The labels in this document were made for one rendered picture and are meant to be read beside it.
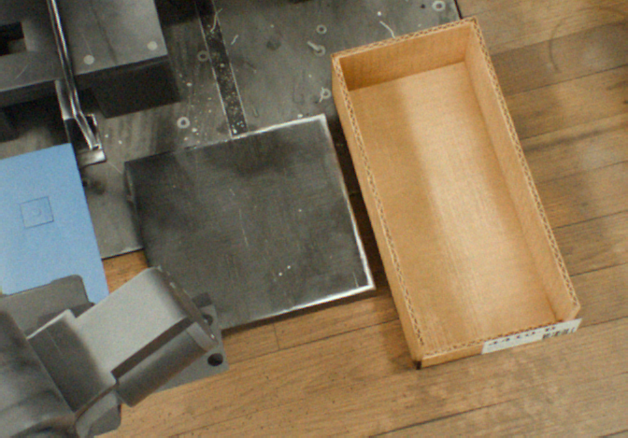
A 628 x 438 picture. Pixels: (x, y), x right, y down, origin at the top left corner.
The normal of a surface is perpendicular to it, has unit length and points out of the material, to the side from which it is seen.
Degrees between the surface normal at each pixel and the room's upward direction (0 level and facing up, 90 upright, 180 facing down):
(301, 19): 0
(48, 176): 1
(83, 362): 9
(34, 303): 31
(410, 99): 0
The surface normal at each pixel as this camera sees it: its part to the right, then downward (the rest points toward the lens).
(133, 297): -0.15, -0.28
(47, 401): 0.66, -0.65
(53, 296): 0.15, 0.14
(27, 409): 0.38, -0.58
